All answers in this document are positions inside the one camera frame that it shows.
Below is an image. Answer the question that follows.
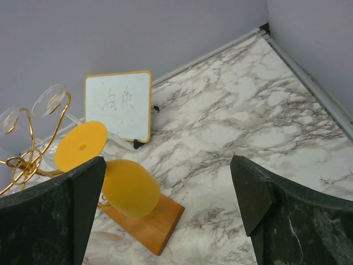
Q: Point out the gold framed whiteboard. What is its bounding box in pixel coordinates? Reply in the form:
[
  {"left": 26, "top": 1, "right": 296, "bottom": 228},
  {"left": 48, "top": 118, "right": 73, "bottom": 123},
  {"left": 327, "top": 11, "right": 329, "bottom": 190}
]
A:
[{"left": 84, "top": 70, "right": 152, "bottom": 144}]

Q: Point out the clear round wine glass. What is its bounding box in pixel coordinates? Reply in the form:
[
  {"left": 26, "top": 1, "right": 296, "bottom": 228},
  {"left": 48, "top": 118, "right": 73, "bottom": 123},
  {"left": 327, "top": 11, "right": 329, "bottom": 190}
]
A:
[{"left": 31, "top": 84, "right": 134, "bottom": 169}]

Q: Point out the gold wire wine glass rack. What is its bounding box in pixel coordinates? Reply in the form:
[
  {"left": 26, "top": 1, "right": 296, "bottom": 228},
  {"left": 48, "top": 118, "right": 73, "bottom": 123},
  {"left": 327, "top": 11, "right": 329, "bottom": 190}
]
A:
[{"left": 0, "top": 92, "right": 114, "bottom": 210}]

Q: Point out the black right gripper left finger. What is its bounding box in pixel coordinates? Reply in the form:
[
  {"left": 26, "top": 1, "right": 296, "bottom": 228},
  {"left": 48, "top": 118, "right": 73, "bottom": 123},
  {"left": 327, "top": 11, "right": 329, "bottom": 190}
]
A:
[{"left": 1, "top": 157, "right": 106, "bottom": 264}]

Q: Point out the yellow plastic goblet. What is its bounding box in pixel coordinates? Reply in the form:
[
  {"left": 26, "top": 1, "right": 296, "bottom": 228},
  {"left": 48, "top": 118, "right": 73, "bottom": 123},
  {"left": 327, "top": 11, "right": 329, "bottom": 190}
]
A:
[{"left": 55, "top": 121, "right": 161, "bottom": 218}]

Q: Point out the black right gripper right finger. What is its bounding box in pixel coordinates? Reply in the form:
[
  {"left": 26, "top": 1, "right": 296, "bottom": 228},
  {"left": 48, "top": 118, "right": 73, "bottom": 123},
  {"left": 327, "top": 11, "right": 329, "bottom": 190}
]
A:
[{"left": 230, "top": 156, "right": 352, "bottom": 264}]

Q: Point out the wooden rack base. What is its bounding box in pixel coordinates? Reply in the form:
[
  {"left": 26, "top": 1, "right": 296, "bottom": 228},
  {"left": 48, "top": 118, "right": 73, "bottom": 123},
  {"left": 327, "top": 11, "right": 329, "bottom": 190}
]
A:
[{"left": 103, "top": 194, "right": 185, "bottom": 256}]

